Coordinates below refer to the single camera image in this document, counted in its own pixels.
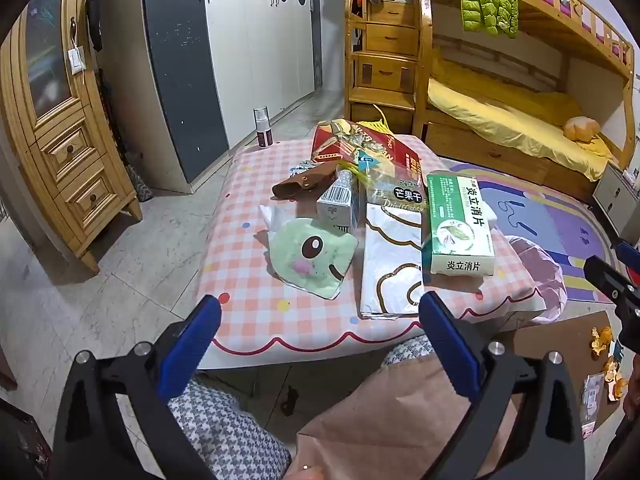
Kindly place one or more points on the clear dried fruit bag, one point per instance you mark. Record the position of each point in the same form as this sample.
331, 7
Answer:
395, 192

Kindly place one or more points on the white grey barcode box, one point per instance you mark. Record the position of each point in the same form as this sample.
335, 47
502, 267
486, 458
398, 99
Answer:
335, 205

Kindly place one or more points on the small grey cabinet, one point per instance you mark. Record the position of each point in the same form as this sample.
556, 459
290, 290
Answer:
612, 195

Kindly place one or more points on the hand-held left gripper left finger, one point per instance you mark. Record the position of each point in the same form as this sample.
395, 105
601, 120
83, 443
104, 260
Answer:
192, 350

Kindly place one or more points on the grey white wardrobe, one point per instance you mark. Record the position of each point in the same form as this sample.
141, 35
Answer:
250, 60

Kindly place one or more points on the purple colourful rug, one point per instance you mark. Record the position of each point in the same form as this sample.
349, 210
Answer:
540, 210

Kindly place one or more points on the brown cardboard sheet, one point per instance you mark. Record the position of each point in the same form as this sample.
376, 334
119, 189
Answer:
550, 335

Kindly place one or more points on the white patterned plastic bag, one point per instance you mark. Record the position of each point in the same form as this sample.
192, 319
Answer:
390, 270

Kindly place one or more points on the green white medicine box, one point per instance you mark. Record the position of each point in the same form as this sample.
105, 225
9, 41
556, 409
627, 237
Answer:
457, 225

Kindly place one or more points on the wooden stair drawers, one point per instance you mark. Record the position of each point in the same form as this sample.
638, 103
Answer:
385, 75

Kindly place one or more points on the brown paper bag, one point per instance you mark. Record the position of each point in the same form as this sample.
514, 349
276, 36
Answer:
390, 425

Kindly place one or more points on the red cardboard box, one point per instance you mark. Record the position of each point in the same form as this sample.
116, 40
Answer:
405, 152

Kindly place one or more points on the orange white plush toy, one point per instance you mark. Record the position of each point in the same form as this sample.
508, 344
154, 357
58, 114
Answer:
582, 127

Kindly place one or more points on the brown leather sheath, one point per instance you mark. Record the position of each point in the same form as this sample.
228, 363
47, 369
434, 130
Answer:
300, 185

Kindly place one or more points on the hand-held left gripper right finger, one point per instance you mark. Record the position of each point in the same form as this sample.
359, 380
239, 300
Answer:
450, 345

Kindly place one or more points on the orange peel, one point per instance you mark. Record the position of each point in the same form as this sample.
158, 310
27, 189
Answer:
601, 342
616, 382

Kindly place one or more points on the yellow bedsheet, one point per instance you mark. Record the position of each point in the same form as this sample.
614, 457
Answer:
500, 110

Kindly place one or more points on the white spray bottle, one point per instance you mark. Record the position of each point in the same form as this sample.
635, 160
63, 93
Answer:
263, 132

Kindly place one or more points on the white hanging tag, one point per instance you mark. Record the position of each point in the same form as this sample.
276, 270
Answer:
77, 58

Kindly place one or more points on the wooden cabinet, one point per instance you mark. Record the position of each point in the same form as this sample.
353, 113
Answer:
65, 160

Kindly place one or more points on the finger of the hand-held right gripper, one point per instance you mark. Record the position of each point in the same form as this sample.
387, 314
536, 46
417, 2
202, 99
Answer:
626, 252
605, 277

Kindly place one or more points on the small clear plastic wrapper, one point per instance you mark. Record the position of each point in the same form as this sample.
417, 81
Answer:
593, 395

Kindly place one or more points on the green cartoon face pouch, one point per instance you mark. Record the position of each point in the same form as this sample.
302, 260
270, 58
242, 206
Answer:
310, 255

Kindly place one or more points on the silver foil candy packet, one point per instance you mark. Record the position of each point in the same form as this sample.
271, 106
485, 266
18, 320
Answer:
304, 165

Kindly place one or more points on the pink plastic bag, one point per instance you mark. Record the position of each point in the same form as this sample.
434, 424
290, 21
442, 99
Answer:
542, 270

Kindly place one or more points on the dark speckled bag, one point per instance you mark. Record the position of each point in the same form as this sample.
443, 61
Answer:
139, 185

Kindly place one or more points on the wooden bunk bed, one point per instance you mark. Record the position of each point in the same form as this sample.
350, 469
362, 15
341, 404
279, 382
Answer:
500, 141

